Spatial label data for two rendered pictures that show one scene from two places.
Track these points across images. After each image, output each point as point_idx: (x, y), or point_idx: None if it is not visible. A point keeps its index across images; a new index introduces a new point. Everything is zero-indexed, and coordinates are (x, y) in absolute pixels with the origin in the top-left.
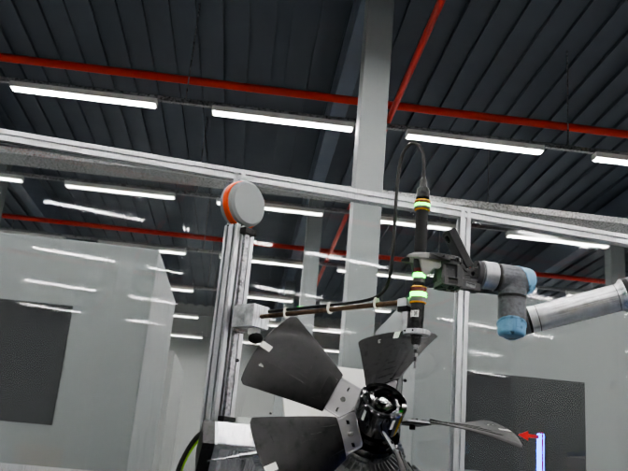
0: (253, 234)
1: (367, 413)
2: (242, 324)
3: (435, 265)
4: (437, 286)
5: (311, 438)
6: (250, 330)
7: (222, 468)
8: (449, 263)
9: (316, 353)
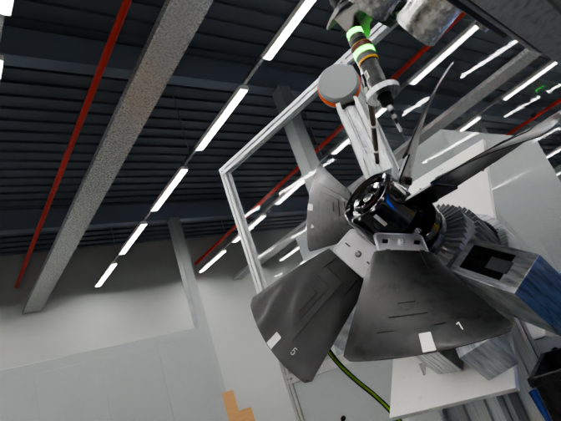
0: (351, 100)
1: (351, 225)
2: None
3: (353, 9)
4: (381, 22)
5: (307, 287)
6: None
7: None
8: None
9: (331, 186)
